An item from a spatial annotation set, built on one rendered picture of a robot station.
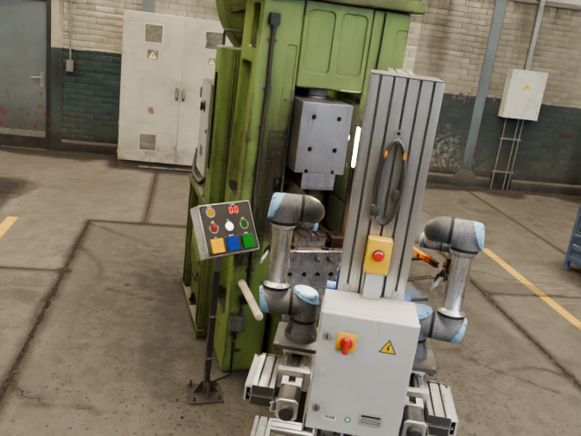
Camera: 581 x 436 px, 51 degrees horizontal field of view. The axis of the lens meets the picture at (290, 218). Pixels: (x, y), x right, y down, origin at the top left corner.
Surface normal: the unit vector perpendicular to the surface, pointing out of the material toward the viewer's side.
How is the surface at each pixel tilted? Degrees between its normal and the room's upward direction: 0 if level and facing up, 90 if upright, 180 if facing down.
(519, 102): 90
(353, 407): 90
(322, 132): 90
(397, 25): 90
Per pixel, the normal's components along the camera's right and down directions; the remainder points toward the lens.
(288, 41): 0.28, 0.32
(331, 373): -0.11, 0.28
